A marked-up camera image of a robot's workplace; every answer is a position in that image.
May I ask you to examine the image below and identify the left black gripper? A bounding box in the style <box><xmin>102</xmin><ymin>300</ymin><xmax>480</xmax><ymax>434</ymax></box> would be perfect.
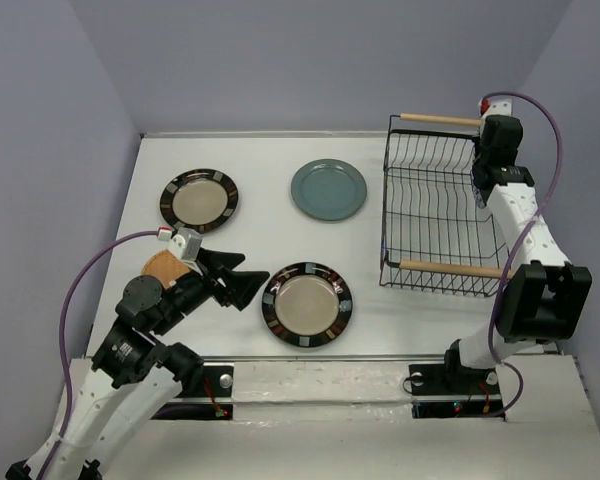
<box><xmin>155</xmin><ymin>245</ymin><xmax>271</xmax><ymax>332</ymax></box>

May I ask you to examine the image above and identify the black rimmed plate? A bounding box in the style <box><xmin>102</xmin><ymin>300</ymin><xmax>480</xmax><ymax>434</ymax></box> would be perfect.
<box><xmin>261</xmin><ymin>262</ymin><xmax>354</xmax><ymax>349</ymax></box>
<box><xmin>159</xmin><ymin>168</ymin><xmax>239</xmax><ymax>234</ymax></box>

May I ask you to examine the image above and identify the blue floral plate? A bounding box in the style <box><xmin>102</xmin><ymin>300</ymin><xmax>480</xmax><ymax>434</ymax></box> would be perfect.
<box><xmin>471</xmin><ymin>171</ymin><xmax>486</xmax><ymax>209</ymax></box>

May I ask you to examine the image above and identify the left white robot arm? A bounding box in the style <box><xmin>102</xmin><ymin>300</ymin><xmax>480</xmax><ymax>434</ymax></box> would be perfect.
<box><xmin>5</xmin><ymin>236</ymin><xmax>269</xmax><ymax>479</ymax></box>

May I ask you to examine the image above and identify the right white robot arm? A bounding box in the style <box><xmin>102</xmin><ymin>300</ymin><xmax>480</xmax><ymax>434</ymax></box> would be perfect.
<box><xmin>440</xmin><ymin>114</ymin><xmax>592</xmax><ymax>392</ymax></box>

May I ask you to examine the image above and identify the orange woven coaster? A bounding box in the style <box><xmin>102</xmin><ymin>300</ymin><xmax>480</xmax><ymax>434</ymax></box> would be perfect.
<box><xmin>141</xmin><ymin>250</ymin><xmax>191</xmax><ymax>289</ymax></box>

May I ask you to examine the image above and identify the teal plate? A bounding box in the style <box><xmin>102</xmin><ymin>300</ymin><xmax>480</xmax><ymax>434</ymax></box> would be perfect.
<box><xmin>290</xmin><ymin>159</ymin><xmax>367</xmax><ymax>222</ymax></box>

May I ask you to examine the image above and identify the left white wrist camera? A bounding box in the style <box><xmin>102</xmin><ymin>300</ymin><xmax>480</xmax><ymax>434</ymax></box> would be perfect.
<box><xmin>157</xmin><ymin>227</ymin><xmax>203</xmax><ymax>274</ymax></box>

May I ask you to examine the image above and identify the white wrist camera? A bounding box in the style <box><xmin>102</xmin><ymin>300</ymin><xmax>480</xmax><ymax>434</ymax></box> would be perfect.
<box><xmin>479</xmin><ymin>98</ymin><xmax>512</xmax><ymax>118</ymax></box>
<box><xmin>157</xmin><ymin>227</ymin><xmax>203</xmax><ymax>274</ymax></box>

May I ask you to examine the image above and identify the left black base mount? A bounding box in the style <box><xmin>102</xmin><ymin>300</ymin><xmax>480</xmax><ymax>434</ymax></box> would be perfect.
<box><xmin>153</xmin><ymin>363</ymin><xmax>234</xmax><ymax>421</ymax></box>

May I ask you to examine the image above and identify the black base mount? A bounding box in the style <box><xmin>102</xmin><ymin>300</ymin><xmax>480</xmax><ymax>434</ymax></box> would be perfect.
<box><xmin>402</xmin><ymin>363</ymin><xmax>504</xmax><ymax>419</ymax></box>
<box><xmin>153</xmin><ymin>363</ymin><xmax>234</xmax><ymax>421</ymax></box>

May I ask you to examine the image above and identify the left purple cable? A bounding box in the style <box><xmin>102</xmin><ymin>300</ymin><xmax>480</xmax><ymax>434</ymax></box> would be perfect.
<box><xmin>34</xmin><ymin>228</ymin><xmax>174</xmax><ymax>480</ymax></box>

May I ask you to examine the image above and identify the purple cable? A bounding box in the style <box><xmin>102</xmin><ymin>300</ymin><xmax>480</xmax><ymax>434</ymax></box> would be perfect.
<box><xmin>482</xmin><ymin>91</ymin><xmax>564</xmax><ymax>417</ymax></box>
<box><xmin>34</xmin><ymin>228</ymin><xmax>174</xmax><ymax>480</ymax></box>

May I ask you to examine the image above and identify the black wire dish rack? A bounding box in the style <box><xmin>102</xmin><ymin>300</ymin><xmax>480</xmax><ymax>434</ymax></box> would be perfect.
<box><xmin>379</xmin><ymin>114</ymin><xmax>508</xmax><ymax>297</ymax></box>

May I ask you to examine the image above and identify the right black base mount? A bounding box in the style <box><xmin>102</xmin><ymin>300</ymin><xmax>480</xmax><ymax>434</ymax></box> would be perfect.
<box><xmin>402</xmin><ymin>363</ymin><xmax>504</xmax><ymax>419</ymax></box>

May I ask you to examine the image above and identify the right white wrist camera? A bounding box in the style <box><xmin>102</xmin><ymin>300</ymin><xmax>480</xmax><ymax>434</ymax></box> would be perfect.
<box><xmin>479</xmin><ymin>98</ymin><xmax>512</xmax><ymax>118</ymax></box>

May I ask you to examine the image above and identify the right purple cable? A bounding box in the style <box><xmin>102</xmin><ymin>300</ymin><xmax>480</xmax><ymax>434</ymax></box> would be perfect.
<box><xmin>482</xmin><ymin>91</ymin><xmax>564</xmax><ymax>417</ymax></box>

